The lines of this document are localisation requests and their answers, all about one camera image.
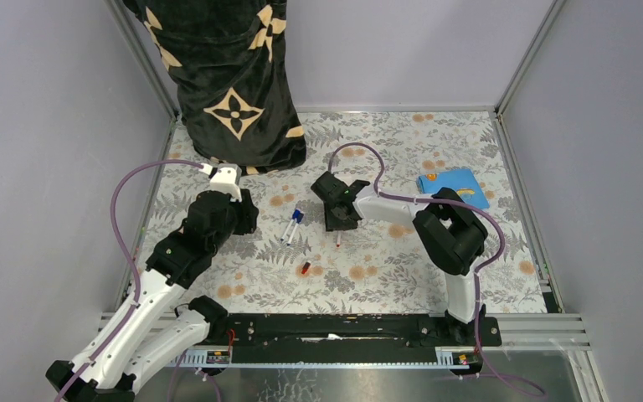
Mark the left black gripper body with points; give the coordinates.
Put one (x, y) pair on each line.
(244, 220)

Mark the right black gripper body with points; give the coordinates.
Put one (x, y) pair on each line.
(334, 223)

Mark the white pen black tip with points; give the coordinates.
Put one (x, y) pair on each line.
(291, 236)

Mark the white pen blue tip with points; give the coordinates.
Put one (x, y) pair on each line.
(286, 231)

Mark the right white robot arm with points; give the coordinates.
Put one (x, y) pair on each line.
(452, 236)

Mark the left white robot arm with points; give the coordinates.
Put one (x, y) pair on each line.
(123, 357)

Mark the red pen cap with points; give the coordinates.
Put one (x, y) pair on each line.
(305, 268)

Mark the floral table mat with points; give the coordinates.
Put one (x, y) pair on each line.
(379, 267)

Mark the blue folded cloth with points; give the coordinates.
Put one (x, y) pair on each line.
(461, 180)

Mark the black gold patterned robe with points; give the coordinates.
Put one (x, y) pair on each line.
(227, 60)

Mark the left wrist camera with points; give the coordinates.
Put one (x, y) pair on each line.
(224, 179)

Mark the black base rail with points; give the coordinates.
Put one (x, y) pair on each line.
(263, 330)

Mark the slotted cable duct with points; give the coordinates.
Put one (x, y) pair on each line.
(330, 357)

